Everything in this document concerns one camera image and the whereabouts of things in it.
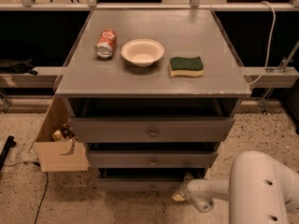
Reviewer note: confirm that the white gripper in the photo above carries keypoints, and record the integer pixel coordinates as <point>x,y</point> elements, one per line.
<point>187,190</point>

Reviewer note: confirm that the grey bottom drawer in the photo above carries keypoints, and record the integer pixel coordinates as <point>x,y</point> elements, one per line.
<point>145,179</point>

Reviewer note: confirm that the grey drawer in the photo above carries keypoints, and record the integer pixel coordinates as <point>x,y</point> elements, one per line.
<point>149,130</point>
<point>151,159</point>
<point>145,179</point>

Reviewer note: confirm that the grey middle drawer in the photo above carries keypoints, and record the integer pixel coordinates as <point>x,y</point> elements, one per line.
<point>151,159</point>

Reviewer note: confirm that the grey drawer cabinet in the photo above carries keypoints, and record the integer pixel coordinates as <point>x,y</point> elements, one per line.
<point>115,88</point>

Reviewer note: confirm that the grey top drawer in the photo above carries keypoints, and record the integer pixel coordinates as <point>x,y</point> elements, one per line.
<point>149,130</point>

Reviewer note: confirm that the green yellow sponge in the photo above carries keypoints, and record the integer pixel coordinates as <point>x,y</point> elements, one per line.
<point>186,67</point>

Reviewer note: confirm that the items inside cardboard box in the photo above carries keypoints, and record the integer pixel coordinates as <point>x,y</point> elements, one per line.
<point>64,133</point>

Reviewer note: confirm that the cardboard box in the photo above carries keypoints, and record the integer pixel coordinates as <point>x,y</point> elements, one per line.
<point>64,156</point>

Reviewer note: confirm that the white paper bowl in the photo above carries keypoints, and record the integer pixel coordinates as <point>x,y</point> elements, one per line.
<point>142,52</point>

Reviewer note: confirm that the orange soda can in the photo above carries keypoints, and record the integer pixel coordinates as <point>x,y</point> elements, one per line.
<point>106,44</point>

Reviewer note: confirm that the black object on floor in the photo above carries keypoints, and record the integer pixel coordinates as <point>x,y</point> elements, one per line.
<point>9,144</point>

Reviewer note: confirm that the black item on shelf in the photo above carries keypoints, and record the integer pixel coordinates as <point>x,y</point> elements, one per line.
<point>10,66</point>

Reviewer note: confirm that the metal frame rail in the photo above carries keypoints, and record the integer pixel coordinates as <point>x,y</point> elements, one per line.
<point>86,7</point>

